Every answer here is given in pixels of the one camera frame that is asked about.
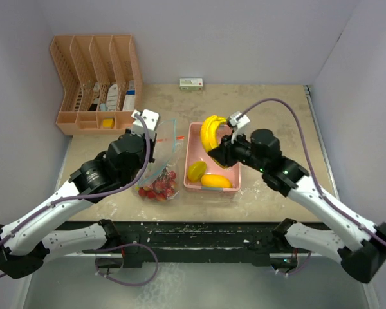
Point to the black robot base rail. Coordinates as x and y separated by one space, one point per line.
201 242

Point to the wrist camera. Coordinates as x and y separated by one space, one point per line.
238 122
145 123

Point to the orange desk file organizer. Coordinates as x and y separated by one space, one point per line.
87 66

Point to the clear orange-zipper bag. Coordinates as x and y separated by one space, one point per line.
175 168

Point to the white tube in organizer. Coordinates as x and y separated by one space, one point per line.
112 97

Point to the green white small box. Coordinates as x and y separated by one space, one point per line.
191 84

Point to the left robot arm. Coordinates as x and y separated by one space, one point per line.
35 239

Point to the green starfruit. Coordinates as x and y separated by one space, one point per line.
196 170

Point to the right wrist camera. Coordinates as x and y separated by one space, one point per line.
238 122

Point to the yellow banana bunch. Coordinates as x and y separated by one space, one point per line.
208 132

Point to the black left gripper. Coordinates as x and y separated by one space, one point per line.
150 141

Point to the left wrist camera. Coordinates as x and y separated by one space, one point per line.
145 123

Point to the yellow sponge in organizer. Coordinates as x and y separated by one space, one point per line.
108 123

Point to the yellow mango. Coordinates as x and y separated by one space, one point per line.
215 180

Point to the red strawberry cluster with leaves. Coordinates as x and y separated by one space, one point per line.
162 189

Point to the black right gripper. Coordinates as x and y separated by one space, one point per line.
224 153

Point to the clear blue-zipper bag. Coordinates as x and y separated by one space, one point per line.
165 154

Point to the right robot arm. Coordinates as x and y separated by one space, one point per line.
356 243

